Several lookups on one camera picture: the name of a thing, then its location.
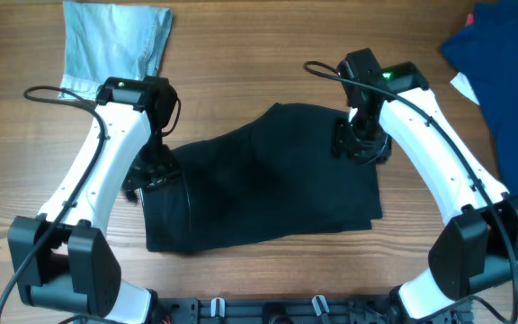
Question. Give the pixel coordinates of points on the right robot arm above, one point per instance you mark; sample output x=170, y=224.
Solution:
x=478, y=247

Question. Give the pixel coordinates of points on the dark blue garment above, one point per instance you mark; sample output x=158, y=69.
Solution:
x=486, y=53

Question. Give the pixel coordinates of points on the white paper sheet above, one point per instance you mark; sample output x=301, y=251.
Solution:
x=461, y=83

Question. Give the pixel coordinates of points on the folded light blue jeans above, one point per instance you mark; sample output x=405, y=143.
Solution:
x=112, y=40

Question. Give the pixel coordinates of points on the left white rail clip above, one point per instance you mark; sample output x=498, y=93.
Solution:
x=218, y=308

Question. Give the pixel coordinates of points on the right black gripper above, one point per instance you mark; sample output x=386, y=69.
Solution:
x=360, y=145

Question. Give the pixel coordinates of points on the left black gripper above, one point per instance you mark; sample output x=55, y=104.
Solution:
x=147, y=175

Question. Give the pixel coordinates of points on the white rail clip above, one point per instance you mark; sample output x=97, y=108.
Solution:
x=218, y=308
x=321, y=309

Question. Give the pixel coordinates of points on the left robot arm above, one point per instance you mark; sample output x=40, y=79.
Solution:
x=61, y=258

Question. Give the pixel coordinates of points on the black garment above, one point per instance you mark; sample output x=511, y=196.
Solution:
x=274, y=177

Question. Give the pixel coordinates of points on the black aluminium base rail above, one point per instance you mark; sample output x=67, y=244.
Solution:
x=357, y=309

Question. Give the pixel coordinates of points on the right white rail clip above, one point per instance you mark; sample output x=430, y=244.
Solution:
x=321, y=309

